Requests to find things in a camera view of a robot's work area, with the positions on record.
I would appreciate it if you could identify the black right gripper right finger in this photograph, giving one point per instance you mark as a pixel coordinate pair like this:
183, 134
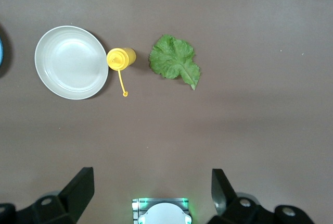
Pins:
226, 203

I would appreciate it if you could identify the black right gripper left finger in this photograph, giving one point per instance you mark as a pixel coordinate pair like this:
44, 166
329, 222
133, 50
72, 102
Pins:
72, 198

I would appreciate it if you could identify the yellow mustard squeeze bottle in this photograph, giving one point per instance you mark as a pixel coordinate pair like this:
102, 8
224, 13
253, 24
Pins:
121, 57

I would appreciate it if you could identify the green lettuce leaf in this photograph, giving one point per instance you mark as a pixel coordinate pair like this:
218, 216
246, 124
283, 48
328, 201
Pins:
173, 57

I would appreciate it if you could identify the beige round plate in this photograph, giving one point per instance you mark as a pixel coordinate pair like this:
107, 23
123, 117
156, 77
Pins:
71, 62

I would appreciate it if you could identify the blue round plate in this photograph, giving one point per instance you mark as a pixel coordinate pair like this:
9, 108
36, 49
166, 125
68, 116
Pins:
1, 52

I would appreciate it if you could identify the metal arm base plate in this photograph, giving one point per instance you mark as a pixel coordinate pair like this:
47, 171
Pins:
135, 204

